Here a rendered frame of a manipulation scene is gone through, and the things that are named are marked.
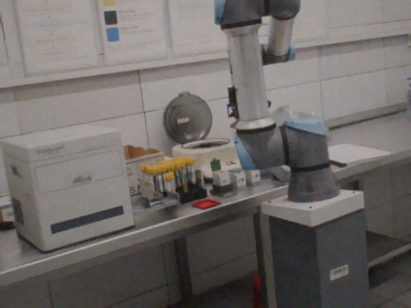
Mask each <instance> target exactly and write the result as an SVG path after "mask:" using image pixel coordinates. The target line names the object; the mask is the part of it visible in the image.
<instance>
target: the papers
mask: <svg viewBox="0 0 411 308"><path fill-rule="evenodd" d="M390 153H391V152H387V151H383V150H377V149H374V148H365V147H361V146H354V145H350V144H341V145H338V146H332V147H328V155H329V159H330V162H332V163H338V164H340V165H345V166H349V165H355V164H358V163H364V162H366V161H373V160H378V159H384V158H387V157H391V154H390Z"/></svg>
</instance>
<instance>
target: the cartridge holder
mask: <svg viewBox="0 0 411 308"><path fill-rule="evenodd" d="M212 187H213V189H209V191H210V193H213V194H215V195H220V196H222V197H227V196H228V195H234V194H236V193H237V190H235V189H233V186H232V182H231V183H230V184H224V185H221V186H220V185H217V184H214V183H213V184H212Z"/></svg>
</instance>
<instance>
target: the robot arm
mask: <svg viewBox="0 0 411 308"><path fill-rule="evenodd" d="M300 5H301V0H214V15H215V24H216V25H218V26H219V25H220V27H221V32H223V33H224V34H226V35H227V36H228V59H229V71H230V79H231V84H232V85H233V86H232V87H229V88H228V100H229V103H228V104H227V105H228V108H229V107H231V109H232V112H231V113H230V114H229V111H228V118H230V117H234V118H236V121H235V122H233V123H232V124H230V125H229V127H230V128H236V132H234V133H232V138H233V140H234V145H235V147H236V151H237V154H238V156H239V162H240V166H241V168H242V169H243V170H245V171H253V170H257V171H259V170H263V169H267V168H274V167H279V166H283V165H290V172H291V175H290V182H289V186H288V191H287V196H288V200H289V201H290V202H294V203H312V202H322V201H325V200H330V199H332V198H335V197H337V196H339V195H340V188H339V184H338V183H337V179H336V178H335V175H334V174H333V172H332V169H331V168H330V159H329V155H328V141H327V133H326V129H325V125H324V122H323V121H322V120H319V119H316V118H292V119H285V120H284V121H283V125H282V126H277V125H276V121H275V120H274V119H273V118H272V117H271V116H270V114H269V109H268V108H270V107H271V103H272V102H271V101H269V100H268V99H267V94H266V86H265V81H264V71H263V67H262V66H265V65H273V64H277V63H281V62H283V63H285V62H288V61H293V60H294V59H295V58H296V49H295V45H294V41H293V40H292V33H293V29H294V19H295V16H297V14H298V12H299V11H300ZM267 16H270V18H269V26H268V43H261V44H260V40H259V35H258V30H259V29H260V27H261V25H262V22H261V18H262V17H267Z"/></svg>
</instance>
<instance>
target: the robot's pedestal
mask: <svg viewBox="0 0 411 308"><path fill-rule="evenodd" d="M268 218H269V225H270V232H271V245H272V264H273V270H274V283H275V290H276V303H277V308H370V290H369V281H368V260H367V250H366V230H365V221H364V208H361V209H360V210H356V211H354V212H350V213H349V214H344V215H343V216H339V217H337V218H333V219H331V220H330V221H326V222H325V223H321V224H319V225H314V226H313V227H311V226H309V225H302V224H300V223H296V222H293V221H288V220H285V219H281V218H279V217H277V216H272V215H269V214H268Z"/></svg>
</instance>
